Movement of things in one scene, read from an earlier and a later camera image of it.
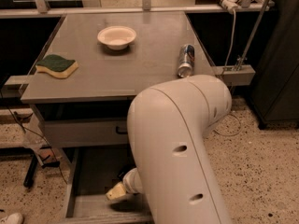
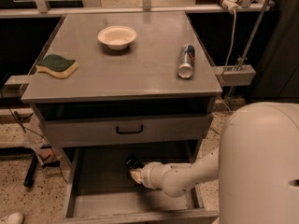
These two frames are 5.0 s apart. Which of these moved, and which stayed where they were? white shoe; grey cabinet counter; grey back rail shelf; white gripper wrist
Moved: white gripper wrist
Stayed: grey cabinet counter; white shoe; grey back rail shelf
